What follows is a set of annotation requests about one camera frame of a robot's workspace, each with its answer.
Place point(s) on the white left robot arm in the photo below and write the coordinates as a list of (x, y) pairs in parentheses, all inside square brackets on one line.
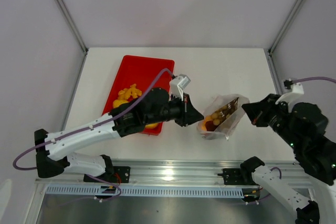
[(56, 153)]

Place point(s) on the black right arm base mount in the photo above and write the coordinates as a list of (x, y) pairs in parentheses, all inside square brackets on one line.
[(234, 176)]

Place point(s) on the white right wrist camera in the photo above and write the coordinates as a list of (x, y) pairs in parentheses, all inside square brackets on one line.
[(294, 92)]

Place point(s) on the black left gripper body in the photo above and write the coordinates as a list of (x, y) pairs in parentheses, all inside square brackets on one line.
[(177, 110)]

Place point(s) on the orange ginger root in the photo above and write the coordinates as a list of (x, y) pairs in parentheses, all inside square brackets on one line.
[(129, 93)]

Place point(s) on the red plastic tray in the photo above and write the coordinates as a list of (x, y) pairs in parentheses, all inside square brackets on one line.
[(137, 70)]

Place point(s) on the sliced cured ham piece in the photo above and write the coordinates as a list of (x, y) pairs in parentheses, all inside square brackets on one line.
[(207, 125)]

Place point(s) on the left aluminium frame post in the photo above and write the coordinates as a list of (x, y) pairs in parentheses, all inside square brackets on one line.
[(71, 24)]

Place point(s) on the yellow potato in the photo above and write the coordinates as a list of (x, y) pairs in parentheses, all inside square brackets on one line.
[(116, 103)]

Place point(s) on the right aluminium frame post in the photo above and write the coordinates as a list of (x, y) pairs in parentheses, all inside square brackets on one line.
[(290, 17)]

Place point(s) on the aluminium rail profile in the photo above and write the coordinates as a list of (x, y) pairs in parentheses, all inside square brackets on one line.
[(200, 174)]

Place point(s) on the clear zip top bag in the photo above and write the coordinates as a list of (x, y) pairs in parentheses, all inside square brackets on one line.
[(216, 135)]

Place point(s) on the slotted grey cable duct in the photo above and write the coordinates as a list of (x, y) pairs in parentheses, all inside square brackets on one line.
[(146, 191)]

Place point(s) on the yellow mango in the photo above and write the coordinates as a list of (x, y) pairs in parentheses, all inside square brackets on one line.
[(151, 126)]

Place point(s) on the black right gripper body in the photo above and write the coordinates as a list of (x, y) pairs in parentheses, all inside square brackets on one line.
[(275, 116)]

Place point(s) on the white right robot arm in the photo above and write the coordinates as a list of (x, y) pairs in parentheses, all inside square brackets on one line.
[(318, 162)]

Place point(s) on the aluminium frame post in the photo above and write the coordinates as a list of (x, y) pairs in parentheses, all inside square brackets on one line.
[(290, 17), (71, 24)]

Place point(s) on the tan longan fruit bunch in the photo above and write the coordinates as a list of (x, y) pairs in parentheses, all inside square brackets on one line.
[(220, 115)]

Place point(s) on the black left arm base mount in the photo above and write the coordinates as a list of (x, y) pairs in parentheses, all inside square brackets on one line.
[(113, 174)]

